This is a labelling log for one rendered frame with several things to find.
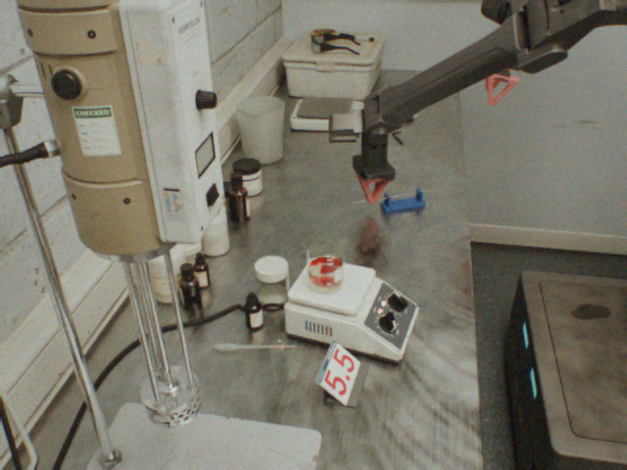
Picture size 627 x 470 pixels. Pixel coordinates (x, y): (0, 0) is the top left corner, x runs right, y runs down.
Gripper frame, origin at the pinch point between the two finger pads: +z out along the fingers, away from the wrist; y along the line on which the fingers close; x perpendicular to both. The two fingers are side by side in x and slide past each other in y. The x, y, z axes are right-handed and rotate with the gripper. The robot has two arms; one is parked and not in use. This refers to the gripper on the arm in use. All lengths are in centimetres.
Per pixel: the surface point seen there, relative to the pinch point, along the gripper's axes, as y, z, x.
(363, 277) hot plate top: 34.1, -5.7, -14.9
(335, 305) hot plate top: 39.7, -5.7, -21.8
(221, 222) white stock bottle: 7.0, -4.5, -34.8
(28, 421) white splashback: 42, 2, -69
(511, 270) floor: -56, 78, 86
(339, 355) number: 45, 0, -23
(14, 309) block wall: 33, -11, -69
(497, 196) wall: -78, 55, 89
